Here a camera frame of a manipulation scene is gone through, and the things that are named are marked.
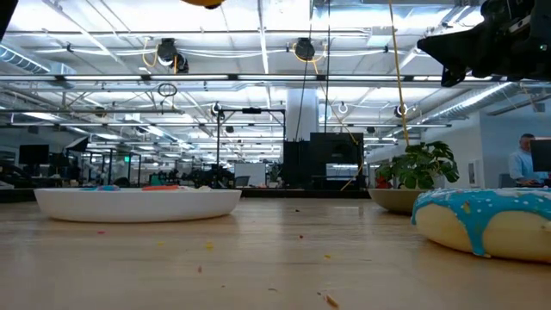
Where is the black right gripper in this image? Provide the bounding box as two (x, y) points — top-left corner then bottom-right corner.
(416, 0), (533, 88)

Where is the large blue iced donut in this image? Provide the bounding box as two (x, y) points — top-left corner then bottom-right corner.
(411, 188), (551, 264)

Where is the green potted plant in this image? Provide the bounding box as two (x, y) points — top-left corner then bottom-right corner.
(374, 140), (461, 190)

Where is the person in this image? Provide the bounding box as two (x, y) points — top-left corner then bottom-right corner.
(508, 133), (550, 188)

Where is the black monitor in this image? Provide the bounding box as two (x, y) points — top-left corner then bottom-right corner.
(529, 138), (551, 173)
(18, 144), (50, 165)

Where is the large black cabinet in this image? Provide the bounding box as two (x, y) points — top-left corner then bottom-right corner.
(282, 132), (365, 190)

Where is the white building column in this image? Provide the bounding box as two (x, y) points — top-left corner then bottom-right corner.
(286, 88), (319, 143)

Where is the grey shallow plate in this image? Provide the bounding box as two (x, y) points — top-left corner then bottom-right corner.
(368, 188), (425, 215)

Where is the white board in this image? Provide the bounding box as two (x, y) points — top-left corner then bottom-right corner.
(234, 162), (267, 188)

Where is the white round plate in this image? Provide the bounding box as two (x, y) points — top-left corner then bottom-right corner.
(34, 185), (242, 224)

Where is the silver ventilation duct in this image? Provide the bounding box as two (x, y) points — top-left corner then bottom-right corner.
(419, 81), (514, 126)

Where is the yellow hanging cord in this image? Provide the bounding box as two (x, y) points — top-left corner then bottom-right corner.
(387, 0), (411, 147)

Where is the black hanging cable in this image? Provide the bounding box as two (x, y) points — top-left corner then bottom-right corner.
(325, 0), (331, 134)

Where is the black aluminium table frame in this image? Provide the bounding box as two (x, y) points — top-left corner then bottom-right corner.
(0, 187), (371, 203)

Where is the black gantry frame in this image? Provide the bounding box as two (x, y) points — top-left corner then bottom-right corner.
(216, 107), (287, 173)

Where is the black rig frame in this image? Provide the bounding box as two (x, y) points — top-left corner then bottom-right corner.
(64, 136), (143, 189)

